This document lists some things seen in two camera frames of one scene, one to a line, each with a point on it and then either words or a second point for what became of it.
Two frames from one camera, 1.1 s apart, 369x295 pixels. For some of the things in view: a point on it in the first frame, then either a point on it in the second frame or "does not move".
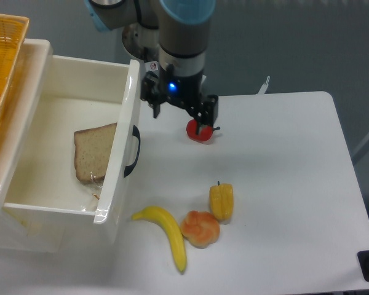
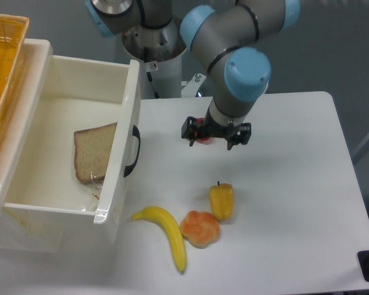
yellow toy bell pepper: [221, 200] does not move
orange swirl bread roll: [200, 228] does not move
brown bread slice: [92, 149] does not move
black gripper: [162, 85] to [208, 128]
